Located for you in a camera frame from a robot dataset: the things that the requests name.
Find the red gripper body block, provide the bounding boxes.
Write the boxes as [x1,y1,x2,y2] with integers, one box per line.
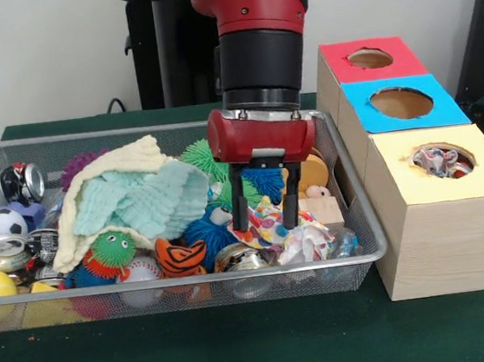
[203,98,322,174]

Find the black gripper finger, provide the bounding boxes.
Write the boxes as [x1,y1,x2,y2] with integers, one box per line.
[275,163,310,231]
[225,161,254,234]

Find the confetti print cloth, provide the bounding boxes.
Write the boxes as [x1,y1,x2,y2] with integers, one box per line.
[411,142,474,183]
[224,188,339,271]

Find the light blue muslin cloth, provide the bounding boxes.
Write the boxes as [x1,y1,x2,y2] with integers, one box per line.
[65,156,216,252]

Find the cream muslin cloth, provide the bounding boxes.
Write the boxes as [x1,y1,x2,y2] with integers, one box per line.
[40,132,182,276]

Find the wooden box with three holes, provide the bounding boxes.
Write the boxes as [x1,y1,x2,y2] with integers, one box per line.
[309,25,484,309]

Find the blue spiky ball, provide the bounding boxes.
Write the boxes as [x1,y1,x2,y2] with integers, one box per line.
[240,163,288,208]

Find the plain wooden cube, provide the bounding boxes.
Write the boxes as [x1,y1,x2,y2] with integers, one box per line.
[296,194,346,231]

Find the toy burger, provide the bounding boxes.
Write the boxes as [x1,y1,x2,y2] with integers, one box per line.
[295,145,332,194]

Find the blue furry monster toy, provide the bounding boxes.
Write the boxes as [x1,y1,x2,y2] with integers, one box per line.
[181,203,241,275]

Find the green spiky ball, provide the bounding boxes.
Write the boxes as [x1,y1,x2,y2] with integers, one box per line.
[177,136,229,185]

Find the orange tiger striped toy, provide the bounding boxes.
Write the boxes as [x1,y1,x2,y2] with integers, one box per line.
[152,232,209,280]

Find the green spiky monster toy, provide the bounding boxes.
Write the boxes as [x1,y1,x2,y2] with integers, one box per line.
[60,227,141,290]

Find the black and white soccer ball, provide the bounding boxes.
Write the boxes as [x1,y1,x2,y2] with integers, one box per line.
[0,206,30,247]

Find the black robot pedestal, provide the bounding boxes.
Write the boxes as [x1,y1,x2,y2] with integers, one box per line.
[109,0,230,115]

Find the black looped cable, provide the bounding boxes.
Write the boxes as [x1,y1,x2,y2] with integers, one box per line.
[104,96,130,115]

